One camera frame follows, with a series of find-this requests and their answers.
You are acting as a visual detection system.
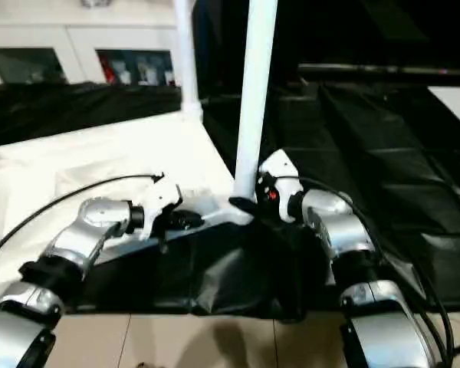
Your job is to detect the white plastic table top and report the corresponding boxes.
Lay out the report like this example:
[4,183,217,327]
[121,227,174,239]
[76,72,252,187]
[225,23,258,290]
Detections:
[0,110,257,304]

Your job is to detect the white plastic table leg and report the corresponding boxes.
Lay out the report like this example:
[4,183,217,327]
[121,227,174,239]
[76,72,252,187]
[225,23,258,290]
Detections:
[231,0,280,205]
[171,0,205,123]

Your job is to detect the black mat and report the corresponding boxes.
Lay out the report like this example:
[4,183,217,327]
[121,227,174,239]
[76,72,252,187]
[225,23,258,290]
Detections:
[0,78,460,324]

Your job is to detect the dark long bar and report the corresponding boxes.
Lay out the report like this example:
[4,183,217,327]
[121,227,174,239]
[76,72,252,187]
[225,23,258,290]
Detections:
[297,62,460,86]

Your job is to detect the white flat board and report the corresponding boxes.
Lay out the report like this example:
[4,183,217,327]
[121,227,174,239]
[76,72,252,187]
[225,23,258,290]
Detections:
[426,85,460,136]

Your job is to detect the white cabinet with glass doors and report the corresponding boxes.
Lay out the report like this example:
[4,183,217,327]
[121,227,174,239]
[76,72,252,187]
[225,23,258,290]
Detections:
[0,0,199,88]

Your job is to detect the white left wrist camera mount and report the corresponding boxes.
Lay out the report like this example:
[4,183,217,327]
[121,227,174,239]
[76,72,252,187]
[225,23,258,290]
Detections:
[131,177,184,243]

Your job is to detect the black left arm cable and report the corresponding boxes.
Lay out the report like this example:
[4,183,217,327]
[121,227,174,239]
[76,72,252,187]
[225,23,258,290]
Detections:
[0,172,166,262]

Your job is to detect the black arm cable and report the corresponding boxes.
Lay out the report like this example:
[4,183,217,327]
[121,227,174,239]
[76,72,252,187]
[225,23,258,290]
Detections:
[0,172,166,262]
[274,175,456,368]

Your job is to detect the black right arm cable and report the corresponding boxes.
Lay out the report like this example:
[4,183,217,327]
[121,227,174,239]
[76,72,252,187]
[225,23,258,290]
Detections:
[274,175,456,368]

